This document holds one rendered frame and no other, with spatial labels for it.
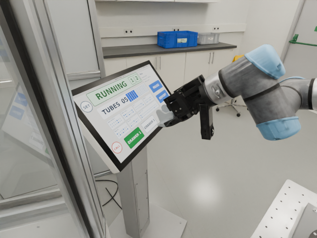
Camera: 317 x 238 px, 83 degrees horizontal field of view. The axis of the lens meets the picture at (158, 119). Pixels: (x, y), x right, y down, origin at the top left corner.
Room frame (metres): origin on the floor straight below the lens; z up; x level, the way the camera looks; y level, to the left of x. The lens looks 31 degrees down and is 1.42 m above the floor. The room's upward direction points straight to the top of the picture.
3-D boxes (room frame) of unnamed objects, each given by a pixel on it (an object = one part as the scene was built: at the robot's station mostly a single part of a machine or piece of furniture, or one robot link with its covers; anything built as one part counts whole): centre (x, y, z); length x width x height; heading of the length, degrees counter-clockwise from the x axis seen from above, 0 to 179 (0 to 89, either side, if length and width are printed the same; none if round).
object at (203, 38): (3.67, -0.90, 0.99); 0.40 x 0.31 x 0.17; 112
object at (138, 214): (0.70, 0.10, 0.51); 0.50 x 0.45 x 1.02; 61
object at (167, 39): (3.36, -0.32, 1.01); 0.61 x 0.41 x 0.22; 112
